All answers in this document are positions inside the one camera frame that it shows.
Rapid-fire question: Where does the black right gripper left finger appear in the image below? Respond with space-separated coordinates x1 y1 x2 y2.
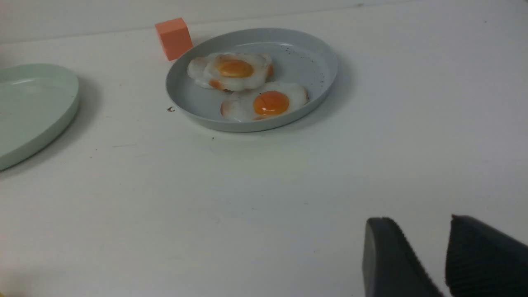
362 217 443 297

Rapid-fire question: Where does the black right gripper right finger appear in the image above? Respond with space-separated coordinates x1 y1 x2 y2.
445 215 528 297

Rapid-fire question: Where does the fried egg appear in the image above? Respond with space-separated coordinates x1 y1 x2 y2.
219 82 309 122
187 57 213 90
203 53 273 92

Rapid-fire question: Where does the grey plate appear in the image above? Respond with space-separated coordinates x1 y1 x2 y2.
166 28 338 133

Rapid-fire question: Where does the orange foam cube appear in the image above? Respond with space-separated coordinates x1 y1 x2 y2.
155 18 193 61

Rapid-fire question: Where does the mint green plate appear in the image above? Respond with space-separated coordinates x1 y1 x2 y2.
0 64 80 170

